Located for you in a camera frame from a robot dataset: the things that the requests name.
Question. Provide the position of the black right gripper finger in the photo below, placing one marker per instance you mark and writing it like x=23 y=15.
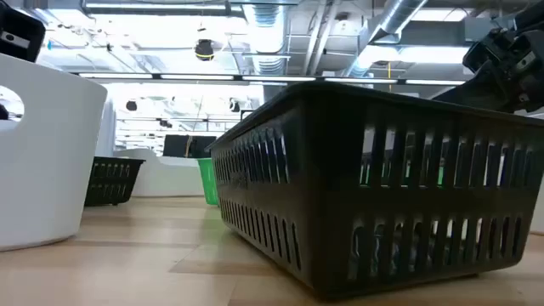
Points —
x=484 y=95

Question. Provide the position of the green slotted plastic basket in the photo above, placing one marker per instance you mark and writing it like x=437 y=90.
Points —
x=440 y=175
x=208 y=183

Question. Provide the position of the black slotted plastic basket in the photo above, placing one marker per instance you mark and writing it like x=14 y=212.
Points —
x=323 y=170
x=115 y=183

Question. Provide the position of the long ceiling light bar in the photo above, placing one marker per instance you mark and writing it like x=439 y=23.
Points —
x=361 y=80
x=278 y=78
x=197 y=77
x=115 y=75
x=433 y=82

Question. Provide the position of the small black ceiling reel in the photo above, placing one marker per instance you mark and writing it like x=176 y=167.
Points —
x=235 y=106
x=131 y=105

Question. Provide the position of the white plastic basket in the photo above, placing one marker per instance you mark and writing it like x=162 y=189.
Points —
x=51 y=170
x=166 y=178

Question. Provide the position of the black computer monitor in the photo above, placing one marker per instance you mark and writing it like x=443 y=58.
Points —
x=174 y=146

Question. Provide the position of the slanted silver air duct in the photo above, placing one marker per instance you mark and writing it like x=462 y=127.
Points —
x=395 y=17

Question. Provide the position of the round silver air duct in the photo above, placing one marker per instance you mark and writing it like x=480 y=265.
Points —
x=268 y=34

